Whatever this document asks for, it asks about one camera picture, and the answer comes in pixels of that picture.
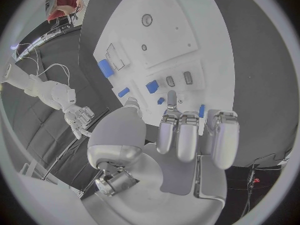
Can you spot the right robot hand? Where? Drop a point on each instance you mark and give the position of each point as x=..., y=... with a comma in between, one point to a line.
x=78, y=119

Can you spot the white task board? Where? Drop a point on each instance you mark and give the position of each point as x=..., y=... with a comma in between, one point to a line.
x=168, y=46

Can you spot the blue square block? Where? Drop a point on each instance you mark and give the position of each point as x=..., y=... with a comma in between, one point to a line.
x=152, y=86

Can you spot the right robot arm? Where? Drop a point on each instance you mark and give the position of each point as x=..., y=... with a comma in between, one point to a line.
x=39, y=86

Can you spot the large blue block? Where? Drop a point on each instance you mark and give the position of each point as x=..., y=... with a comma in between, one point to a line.
x=106, y=68

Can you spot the desk with equipment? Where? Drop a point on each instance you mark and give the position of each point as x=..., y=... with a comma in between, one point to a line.
x=46, y=35

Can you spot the blue plug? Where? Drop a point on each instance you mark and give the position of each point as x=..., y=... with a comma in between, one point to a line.
x=201, y=111

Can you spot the person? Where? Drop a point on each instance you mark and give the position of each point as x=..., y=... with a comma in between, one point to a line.
x=66, y=5

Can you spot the small blue peg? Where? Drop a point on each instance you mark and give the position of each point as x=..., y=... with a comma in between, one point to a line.
x=160, y=100

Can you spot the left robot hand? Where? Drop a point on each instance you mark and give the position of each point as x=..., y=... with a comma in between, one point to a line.
x=150, y=172

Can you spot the blue short cylinder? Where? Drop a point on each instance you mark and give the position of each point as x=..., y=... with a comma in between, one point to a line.
x=123, y=92

